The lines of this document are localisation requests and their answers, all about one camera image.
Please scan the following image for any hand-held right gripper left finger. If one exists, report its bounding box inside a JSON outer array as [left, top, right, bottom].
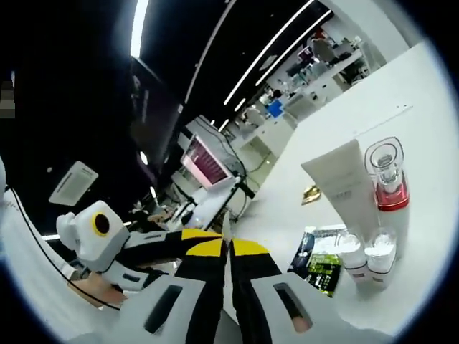
[[85, 235, 231, 344]]

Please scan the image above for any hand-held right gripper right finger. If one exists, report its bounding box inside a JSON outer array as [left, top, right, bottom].
[[230, 237, 381, 344]]

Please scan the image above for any black green skincare sachet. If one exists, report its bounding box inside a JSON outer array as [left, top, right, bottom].
[[288, 224, 347, 299]]

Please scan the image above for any small white skincare bottle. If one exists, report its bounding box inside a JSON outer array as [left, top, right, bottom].
[[336, 232, 369, 285], [364, 229, 398, 290]]

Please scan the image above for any gold skincare sachet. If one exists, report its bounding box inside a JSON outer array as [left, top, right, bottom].
[[301, 183, 323, 206]]

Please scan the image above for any large red collar skincare bottle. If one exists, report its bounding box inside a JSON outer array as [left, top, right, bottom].
[[364, 135, 412, 252]]

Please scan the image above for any white skincare tube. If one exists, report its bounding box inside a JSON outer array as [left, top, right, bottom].
[[300, 138, 382, 232]]

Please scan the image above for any person's left hand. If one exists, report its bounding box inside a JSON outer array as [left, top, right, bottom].
[[77, 274, 128, 310]]

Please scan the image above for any ceiling air conditioner unit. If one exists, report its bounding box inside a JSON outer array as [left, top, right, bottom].
[[48, 160, 100, 206]]

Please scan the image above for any white laptop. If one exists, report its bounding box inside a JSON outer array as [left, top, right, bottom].
[[171, 134, 245, 232]]

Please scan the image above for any black laptop stand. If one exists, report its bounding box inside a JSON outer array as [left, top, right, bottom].
[[225, 175, 257, 216]]

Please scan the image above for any large dark display screen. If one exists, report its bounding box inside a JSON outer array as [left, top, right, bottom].
[[128, 57, 187, 158]]

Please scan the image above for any blue box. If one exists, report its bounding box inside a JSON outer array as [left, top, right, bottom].
[[268, 99, 287, 118]]

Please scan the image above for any wide ceiling light strip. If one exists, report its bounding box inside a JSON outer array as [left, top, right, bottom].
[[130, 0, 151, 58]]

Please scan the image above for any black cable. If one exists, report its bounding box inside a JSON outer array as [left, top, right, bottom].
[[5, 184, 121, 311]]

